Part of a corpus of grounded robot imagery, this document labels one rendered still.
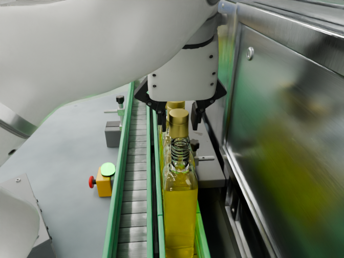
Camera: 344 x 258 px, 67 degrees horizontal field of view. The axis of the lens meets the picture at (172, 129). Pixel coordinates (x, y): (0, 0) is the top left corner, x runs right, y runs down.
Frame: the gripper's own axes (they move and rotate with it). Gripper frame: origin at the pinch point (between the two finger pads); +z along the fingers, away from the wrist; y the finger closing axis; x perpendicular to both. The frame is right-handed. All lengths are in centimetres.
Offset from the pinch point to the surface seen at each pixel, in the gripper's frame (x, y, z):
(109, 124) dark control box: -45, 22, 45
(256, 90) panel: -0.4, -12.4, -5.0
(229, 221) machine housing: 3.3, -15.0, 36.3
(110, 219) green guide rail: 9.2, 13.4, 16.9
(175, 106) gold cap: -4.1, 0.2, 0.8
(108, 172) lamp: -14.9, 18.4, 36.1
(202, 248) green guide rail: 16.6, -2.9, 15.1
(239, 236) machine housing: 7.8, -16.1, 34.7
